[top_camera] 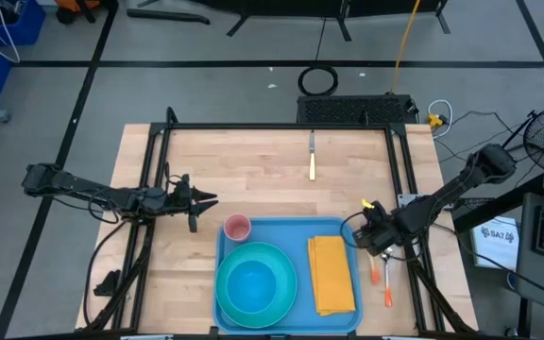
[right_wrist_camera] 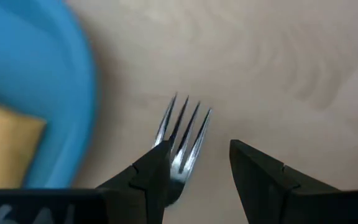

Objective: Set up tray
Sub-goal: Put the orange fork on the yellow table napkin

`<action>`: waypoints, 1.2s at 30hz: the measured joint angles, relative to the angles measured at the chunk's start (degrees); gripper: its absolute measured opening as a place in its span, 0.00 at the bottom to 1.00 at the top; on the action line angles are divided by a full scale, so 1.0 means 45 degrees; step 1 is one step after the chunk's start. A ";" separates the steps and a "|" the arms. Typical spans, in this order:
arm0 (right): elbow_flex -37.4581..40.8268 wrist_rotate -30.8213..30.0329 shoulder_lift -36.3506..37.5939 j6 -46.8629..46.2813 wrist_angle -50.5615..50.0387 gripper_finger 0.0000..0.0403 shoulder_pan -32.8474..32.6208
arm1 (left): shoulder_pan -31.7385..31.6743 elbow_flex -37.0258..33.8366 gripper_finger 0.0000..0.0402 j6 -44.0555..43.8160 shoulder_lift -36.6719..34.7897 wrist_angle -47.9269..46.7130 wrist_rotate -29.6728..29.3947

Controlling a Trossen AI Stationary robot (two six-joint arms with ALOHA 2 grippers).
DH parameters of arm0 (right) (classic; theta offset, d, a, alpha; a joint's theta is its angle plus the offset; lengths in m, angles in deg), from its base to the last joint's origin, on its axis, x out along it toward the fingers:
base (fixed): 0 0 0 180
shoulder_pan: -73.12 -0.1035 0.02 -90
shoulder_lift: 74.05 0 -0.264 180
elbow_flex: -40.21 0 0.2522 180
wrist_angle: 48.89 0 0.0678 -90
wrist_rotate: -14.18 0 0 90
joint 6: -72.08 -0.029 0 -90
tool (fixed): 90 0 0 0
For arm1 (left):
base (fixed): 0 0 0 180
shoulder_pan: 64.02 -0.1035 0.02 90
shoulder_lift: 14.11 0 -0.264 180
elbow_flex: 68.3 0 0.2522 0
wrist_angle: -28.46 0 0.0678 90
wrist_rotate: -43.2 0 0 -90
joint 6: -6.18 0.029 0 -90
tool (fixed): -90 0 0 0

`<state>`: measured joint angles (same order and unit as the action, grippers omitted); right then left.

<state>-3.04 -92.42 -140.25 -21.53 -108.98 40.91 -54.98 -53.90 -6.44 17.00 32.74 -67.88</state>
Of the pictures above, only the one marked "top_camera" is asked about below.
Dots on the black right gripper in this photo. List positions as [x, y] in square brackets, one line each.
[371, 238]

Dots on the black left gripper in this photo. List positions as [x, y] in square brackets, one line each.
[192, 222]

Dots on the pink plastic cup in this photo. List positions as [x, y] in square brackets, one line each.
[237, 227]

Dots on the yellow cloth napkin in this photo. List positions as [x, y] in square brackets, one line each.
[331, 274]

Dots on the teal bowl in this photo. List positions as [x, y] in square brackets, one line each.
[225, 297]

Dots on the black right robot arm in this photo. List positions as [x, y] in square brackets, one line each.
[442, 193]

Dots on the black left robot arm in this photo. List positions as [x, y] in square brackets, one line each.
[64, 181]

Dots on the blue plastic tray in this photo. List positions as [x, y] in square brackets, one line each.
[300, 231]

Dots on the yellow tag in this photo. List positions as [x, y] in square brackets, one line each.
[368, 204]

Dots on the white printed paper sheet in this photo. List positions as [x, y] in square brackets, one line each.
[496, 245]

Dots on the black clamp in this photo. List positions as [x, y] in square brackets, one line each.
[109, 284]

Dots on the black ventilated computer case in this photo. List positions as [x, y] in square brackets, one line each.
[352, 109]

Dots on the yellow plug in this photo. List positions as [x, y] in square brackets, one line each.
[435, 120]

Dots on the long black bar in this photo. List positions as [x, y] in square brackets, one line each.
[168, 16]

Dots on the orange object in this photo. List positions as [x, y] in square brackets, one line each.
[78, 4]

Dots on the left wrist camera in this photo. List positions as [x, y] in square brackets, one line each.
[182, 189]

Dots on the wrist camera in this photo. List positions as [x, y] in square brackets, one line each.
[377, 218]
[182, 189]

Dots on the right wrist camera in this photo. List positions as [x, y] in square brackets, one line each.
[377, 218]

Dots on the grey metal base plate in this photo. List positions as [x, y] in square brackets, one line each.
[406, 199]

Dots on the black metal table frame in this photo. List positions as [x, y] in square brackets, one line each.
[277, 126]

